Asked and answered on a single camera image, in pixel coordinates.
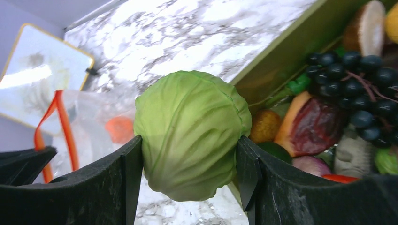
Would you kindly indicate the black grape bunch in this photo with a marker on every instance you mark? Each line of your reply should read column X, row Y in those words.
column 362, row 86

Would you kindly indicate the gold framed mirror tray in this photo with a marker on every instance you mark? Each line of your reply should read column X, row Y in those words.
column 38, row 65

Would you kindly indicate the red onion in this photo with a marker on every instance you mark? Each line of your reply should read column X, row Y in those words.
column 311, row 165

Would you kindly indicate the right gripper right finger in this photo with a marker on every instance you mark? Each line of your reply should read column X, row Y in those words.
column 274, row 192

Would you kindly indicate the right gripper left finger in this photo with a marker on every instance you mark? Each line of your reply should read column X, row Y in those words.
column 104, row 192

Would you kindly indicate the white garlic bulb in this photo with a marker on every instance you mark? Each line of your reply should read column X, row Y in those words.
column 354, row 157

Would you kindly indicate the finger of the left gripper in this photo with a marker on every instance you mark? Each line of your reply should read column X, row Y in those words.
column 22, row 167

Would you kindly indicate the olive green plastic bin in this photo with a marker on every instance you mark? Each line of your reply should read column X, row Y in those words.
column 277, row 76

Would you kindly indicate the halved fig piece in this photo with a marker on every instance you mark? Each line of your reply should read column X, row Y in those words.
column 311, row 125

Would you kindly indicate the coconut half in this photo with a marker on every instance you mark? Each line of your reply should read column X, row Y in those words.
column 365, row 31

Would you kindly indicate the yellow orange fruit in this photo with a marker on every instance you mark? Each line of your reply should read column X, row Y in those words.
column 391, row 24

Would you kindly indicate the clear zip top bag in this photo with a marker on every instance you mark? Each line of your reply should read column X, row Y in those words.
column 76, row 120

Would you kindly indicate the green custard apple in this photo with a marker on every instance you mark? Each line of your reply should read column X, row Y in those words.
column 386, row 162

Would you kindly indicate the dark avocado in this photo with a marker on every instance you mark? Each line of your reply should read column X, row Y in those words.
column 276, row 150

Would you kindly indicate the brown kiwi fruit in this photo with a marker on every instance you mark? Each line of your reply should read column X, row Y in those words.
column 265, row 126

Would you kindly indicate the green cabbage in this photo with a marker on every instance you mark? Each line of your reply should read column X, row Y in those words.
column 190, row 123

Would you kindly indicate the orange carrot piece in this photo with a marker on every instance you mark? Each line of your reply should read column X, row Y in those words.
column 120, row 129

